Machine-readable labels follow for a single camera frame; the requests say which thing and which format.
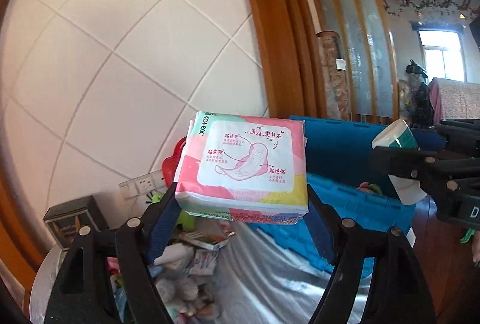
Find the wooden slatted glass partition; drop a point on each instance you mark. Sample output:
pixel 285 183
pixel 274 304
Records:
pixel 368 50

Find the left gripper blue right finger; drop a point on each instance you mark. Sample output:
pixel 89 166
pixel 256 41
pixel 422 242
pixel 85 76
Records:
pixel 398 291

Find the green orange medicine box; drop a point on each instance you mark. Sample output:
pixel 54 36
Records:
pixel 204 241

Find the rolled patterned carpet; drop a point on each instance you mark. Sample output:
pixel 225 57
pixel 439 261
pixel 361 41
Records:
pixel 335 75

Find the red plastic toy suitcase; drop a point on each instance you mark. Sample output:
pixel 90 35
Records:
pixel 169 164

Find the blue plastic storage crate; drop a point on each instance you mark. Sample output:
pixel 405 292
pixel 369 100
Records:
pixel 338 155

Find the pink sanitary pad pack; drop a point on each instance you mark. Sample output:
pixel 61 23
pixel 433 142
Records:
pixel 243 169

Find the blue white sachet pack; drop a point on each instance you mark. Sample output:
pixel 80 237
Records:
pixel 203 263

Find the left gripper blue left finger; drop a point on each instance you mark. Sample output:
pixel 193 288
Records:
pixel 82 292

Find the green frog plush toy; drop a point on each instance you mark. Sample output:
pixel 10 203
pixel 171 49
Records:
pixel 180 213

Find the white teal medicine bottle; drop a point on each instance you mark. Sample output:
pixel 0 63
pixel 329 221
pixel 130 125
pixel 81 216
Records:
pixel 395 155

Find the black framed box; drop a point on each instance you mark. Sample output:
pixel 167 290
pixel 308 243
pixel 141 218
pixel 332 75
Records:
pixel 64 221

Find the white wall socket strip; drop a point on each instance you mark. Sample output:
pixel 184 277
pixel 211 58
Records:
pixel 142 185

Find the light blue bed sheet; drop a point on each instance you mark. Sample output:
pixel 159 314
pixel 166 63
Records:
pixel 255 281

